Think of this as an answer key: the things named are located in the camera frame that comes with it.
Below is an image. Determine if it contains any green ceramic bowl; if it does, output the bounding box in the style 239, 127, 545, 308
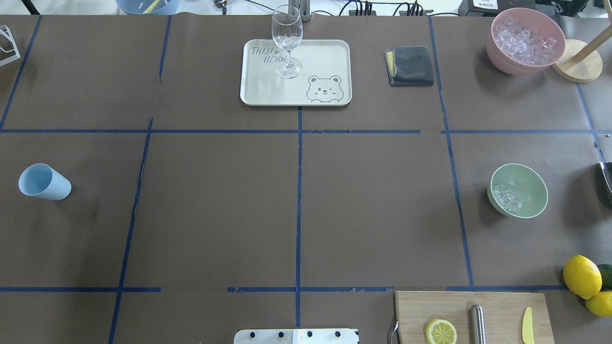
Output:
487, 163, 549, 218

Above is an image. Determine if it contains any light blue plastic cup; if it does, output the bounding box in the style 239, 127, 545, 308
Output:
18, 163, 72, 201

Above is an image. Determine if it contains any blue bowl with fork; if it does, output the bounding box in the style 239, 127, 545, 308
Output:
115, 0, 180, 15

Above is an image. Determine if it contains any pink bowl of ice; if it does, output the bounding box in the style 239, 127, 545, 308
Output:
487, 7, 566, 75

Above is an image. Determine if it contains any shiny metal ice scoop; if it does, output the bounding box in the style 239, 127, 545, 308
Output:
596, 162, 612, 205

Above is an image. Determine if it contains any beige bear serving tray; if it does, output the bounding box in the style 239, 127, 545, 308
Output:
240, 39, 352, 107

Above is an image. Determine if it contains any dark grey folded cloth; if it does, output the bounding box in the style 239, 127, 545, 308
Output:
384, 46, 434, 87

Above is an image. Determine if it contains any clear wine glass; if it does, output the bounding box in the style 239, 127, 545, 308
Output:
271, 4, 303, 79

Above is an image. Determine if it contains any half lemon slice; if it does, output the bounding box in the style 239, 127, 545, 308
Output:
424, 319, 458, 344

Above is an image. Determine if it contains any wooden cutting board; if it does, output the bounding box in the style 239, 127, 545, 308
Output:
394, 290, 555, 344

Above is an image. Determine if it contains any yellow plastic knife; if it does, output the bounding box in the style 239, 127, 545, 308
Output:
522, 306, 534, 344

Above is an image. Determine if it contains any yellow lemon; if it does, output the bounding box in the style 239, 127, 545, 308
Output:
562, 255, 602, 300
584, 291, 612, 317

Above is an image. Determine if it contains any wooden stand with carton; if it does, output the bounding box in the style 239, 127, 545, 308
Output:
552, 25, 612, 83

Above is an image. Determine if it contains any green lime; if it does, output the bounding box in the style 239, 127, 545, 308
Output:
597, 264, 612, 290

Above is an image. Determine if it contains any aluminium frame post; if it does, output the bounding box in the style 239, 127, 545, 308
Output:
288, 0, 312, 22

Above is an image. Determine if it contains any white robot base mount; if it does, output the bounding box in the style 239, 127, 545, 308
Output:
233, 327, 360, 344

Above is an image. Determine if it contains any metal handled knife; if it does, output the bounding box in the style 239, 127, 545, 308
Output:
470, 304, 487, 344

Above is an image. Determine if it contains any white wire cup rack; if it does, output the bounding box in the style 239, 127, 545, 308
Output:
0, 25, 21, 66

